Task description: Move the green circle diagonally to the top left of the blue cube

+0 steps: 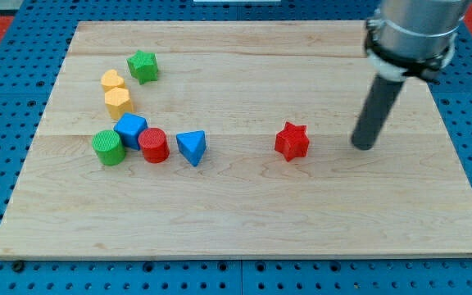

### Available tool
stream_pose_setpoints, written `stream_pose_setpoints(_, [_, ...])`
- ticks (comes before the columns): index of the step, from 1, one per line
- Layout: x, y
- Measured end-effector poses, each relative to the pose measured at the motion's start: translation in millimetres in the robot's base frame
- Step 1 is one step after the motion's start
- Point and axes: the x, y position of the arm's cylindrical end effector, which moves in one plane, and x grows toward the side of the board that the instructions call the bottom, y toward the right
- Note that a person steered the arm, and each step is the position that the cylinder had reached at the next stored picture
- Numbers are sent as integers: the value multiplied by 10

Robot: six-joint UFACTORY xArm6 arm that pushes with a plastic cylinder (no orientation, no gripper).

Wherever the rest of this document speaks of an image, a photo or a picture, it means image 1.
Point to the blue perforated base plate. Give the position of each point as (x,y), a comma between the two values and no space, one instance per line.
(34,39)

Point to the light wooden board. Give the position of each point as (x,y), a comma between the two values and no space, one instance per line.
(239,82)

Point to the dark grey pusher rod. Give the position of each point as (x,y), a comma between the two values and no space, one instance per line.
(377,106)

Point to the red cylinder block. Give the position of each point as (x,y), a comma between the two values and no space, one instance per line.
(153,144)

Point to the blue cube block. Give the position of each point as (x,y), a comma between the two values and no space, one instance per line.
(129,127)

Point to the yellow hexagon block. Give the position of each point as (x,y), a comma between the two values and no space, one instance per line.
(118,102)

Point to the yellow heart block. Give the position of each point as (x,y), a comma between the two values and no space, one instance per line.
(111,79)

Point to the green cylinder block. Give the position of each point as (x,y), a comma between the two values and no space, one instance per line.
(108,147)

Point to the green star block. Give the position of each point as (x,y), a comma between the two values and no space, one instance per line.
(143,66)

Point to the blue triangle block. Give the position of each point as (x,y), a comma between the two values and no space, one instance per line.
(192,145)

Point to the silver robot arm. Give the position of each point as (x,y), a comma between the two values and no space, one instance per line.
(413,38)

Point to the red star block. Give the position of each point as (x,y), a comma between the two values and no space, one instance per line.
(292,141)

